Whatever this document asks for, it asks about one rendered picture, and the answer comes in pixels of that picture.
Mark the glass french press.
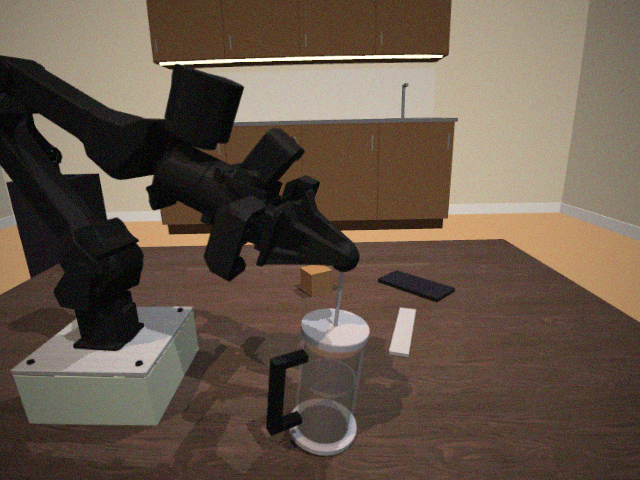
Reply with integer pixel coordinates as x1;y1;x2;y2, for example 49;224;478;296
266;241;370;456

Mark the orange cube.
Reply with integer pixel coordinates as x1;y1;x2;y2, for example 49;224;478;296
300;265;333;297

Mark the white flat bar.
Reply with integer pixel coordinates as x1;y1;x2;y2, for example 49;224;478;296
388;308;416;358

